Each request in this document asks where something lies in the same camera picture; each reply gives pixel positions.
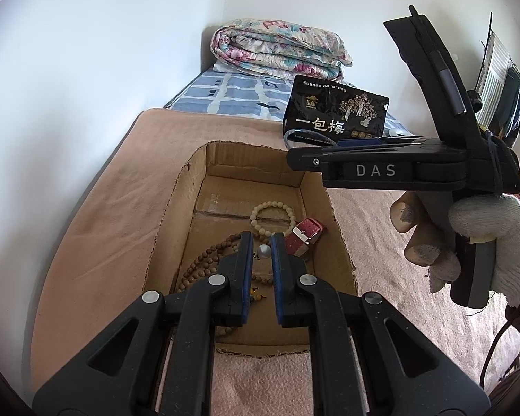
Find cream bead bracelet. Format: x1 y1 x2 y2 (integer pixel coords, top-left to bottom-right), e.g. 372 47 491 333
250 200 296 238

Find red leather strap watch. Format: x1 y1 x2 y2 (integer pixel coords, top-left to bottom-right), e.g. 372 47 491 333
284 218 326 260

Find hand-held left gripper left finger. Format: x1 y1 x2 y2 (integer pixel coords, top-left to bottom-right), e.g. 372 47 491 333
32 232 255 416

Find blue checked bedsheet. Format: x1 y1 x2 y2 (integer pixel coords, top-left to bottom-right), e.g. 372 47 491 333
164 69 410 139

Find black metal clothes rack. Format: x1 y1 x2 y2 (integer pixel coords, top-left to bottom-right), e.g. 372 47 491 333
480 11 520 148

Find person's right hand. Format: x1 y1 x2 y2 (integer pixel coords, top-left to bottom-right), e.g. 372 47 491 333
390 191 520 308

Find striped towel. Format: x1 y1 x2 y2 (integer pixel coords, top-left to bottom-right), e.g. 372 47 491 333
477 32 514 126

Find brown wooden bead necklace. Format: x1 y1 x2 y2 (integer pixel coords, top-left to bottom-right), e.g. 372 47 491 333
173 232 275 339

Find black snack bag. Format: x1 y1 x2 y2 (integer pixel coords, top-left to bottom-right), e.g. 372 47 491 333
283 75 391 146

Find hanging dark clothes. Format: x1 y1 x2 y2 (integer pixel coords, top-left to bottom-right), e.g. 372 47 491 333
492 65 520 144

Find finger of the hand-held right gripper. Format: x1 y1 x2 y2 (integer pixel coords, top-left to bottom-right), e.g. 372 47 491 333
286 145 417 171
329 136 430 147

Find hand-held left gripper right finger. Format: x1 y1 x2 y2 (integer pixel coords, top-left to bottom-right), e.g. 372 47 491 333
271 233 490 416

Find folded floral quilt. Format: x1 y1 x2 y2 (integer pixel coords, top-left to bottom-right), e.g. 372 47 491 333
211 18 354 82

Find cardboard box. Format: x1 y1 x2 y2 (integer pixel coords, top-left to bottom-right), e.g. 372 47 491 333
144 140 358 359

